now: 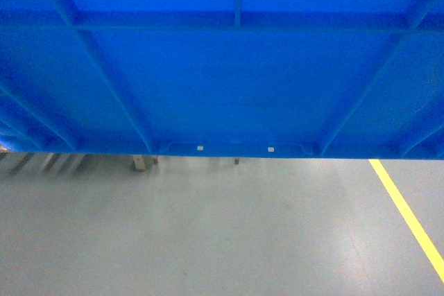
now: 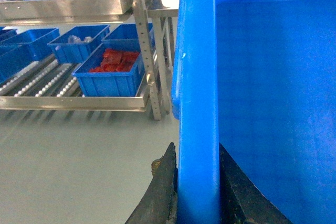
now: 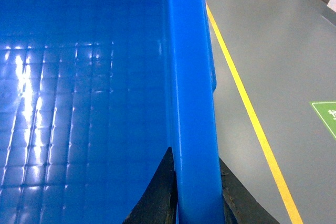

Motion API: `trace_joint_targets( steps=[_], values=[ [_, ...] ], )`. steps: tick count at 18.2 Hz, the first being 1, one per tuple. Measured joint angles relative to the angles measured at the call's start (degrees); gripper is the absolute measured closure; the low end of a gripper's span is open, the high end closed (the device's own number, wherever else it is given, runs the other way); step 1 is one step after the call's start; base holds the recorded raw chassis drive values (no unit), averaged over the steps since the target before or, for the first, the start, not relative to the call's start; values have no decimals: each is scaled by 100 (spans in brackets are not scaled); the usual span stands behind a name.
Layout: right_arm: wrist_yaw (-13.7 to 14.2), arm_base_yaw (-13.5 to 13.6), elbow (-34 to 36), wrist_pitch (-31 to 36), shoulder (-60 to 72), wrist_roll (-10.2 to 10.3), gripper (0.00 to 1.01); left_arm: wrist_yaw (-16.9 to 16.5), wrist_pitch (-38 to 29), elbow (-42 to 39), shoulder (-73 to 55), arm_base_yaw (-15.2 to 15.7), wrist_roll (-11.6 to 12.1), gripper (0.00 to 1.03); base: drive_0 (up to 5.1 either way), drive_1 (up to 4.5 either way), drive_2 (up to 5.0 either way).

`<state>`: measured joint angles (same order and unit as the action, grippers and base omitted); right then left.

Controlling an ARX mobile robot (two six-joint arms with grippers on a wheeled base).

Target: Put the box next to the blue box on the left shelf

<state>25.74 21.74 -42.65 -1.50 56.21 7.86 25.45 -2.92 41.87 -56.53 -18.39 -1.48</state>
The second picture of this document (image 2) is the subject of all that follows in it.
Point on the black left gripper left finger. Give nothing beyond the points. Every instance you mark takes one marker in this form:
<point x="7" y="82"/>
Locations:
<point x="159" y="203"/>

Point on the black left gripper hooked right finger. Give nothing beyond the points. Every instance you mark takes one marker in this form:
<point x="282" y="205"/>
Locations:
<point x="241" y="201"/>

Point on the large blue plastic crate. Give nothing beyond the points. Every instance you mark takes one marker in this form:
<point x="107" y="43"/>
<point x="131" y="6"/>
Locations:
<point x="258" y="77"/>

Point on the steel roller flow shelf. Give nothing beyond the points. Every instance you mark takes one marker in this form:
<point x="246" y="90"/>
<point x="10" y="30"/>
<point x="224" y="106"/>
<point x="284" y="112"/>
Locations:
<point x="50" y="85"/>

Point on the blue bin with red parts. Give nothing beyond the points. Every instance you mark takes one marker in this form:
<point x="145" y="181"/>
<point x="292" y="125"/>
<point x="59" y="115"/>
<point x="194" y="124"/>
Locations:
<point x="122" y="82"/>

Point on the blue bin behind red bin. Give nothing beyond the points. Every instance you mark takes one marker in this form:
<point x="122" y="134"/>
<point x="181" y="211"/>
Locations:
<point x="124" y="37"/>

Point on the blue bin with clear bags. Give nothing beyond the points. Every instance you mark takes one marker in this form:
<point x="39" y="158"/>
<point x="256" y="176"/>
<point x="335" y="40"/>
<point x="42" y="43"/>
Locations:
<point x="76" y="45"/>

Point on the blue bin far left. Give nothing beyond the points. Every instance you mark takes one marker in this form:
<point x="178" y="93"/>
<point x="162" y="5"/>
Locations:
<point x="34" y="41"/>

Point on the steel table frame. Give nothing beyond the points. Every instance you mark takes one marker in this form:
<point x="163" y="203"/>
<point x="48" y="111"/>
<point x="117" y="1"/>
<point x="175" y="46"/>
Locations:
<point x="162" y="13"/>

